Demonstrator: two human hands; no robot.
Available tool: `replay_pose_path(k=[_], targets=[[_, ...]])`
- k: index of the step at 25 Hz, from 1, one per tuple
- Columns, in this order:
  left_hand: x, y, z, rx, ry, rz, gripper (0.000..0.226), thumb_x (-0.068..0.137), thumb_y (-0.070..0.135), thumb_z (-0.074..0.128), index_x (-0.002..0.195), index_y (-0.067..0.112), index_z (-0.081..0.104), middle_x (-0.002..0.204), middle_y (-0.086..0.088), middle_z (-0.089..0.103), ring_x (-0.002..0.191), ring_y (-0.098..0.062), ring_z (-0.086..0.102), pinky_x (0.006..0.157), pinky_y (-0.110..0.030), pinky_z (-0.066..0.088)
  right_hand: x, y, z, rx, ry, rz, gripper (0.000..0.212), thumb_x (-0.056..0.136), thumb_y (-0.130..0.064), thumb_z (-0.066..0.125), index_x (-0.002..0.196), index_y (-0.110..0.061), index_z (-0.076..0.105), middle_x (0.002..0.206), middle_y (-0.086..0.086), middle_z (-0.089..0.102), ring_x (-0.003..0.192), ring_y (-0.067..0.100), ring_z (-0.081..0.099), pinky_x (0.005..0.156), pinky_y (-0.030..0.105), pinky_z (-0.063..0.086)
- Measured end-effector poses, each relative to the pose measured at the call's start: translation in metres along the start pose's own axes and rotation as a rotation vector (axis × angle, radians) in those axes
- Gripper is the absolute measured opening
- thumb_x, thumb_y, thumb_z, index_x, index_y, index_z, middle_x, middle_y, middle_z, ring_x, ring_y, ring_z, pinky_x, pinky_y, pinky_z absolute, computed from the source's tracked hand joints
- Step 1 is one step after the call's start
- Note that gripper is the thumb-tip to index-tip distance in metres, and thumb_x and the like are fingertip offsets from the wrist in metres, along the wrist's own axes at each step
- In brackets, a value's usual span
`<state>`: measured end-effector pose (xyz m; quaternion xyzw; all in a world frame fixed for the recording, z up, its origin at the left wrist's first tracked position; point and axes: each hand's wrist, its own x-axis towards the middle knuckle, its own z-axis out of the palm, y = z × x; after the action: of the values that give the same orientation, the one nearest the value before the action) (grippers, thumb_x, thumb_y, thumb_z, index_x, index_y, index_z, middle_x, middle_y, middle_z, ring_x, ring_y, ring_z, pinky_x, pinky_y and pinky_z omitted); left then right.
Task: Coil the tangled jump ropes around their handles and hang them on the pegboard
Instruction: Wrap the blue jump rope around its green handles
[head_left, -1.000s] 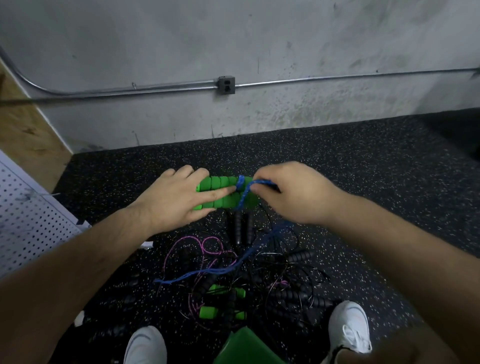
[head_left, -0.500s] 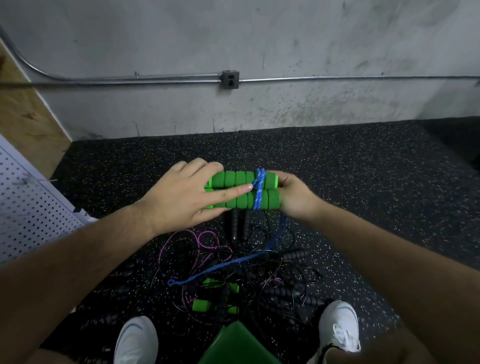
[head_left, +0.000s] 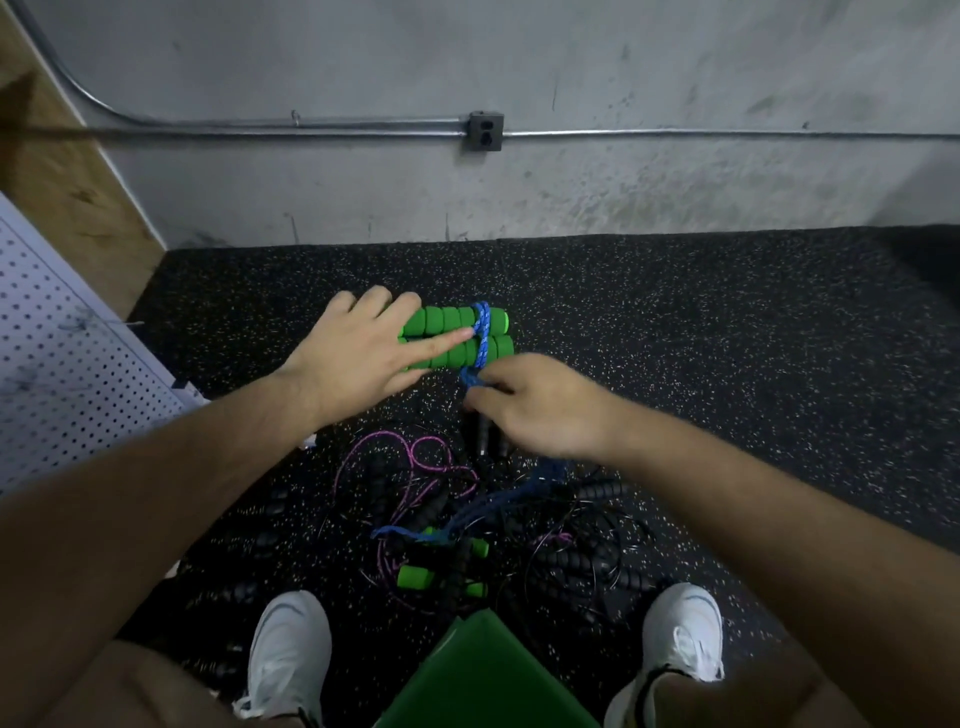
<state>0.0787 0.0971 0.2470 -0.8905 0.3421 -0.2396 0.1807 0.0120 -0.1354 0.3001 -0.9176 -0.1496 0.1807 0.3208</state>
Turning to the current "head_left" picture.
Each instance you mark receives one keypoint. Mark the white shoe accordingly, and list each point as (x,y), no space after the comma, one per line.
(288,653)
(683,633)

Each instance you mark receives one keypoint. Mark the person's left hand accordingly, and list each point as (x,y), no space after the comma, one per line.
(357,360)

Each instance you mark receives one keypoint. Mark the white right shoe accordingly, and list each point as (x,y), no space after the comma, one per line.
(683,633)

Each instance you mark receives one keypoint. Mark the person's leg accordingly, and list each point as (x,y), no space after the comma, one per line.
(150,687)
(765,705)

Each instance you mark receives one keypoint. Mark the person's left forearm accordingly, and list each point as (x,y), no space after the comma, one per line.
(135,525)

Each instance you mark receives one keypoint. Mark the person's right leg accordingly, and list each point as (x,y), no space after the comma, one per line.
(765,705)

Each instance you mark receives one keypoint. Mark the person's right forearm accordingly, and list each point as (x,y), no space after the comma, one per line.
(795,525)

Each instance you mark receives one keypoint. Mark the white pegboard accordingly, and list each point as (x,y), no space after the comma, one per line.
(68,360)

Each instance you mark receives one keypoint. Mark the white left shoe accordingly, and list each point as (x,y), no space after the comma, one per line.
(288,653)

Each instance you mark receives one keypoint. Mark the metal conduit pipe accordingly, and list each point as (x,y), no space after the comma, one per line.
(300,125)

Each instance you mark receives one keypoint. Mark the person's right hand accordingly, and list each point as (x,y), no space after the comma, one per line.
(548,408)

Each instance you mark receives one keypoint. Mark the white pegboard stand foot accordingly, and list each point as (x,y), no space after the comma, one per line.
(309,443)

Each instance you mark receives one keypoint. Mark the grey electrical junction box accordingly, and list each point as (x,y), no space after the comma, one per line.
(483,131)

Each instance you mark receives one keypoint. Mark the person's left leg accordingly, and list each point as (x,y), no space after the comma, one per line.
(150,687)

